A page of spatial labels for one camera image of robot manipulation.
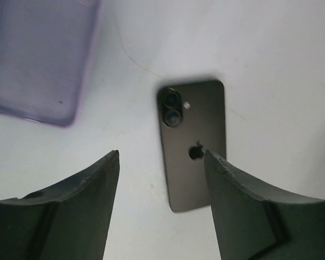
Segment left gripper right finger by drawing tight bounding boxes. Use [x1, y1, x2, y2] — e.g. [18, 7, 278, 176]
[204, 151, 325, 259]

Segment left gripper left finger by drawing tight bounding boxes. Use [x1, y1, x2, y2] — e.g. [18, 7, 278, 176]
[0, 151, 120, 259]

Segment black smartphone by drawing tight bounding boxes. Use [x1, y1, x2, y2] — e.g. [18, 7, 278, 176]
[156, 77, 226, 213]

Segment lilac phone case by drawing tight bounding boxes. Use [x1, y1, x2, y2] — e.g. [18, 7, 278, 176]
[0, 0, 105, 127]

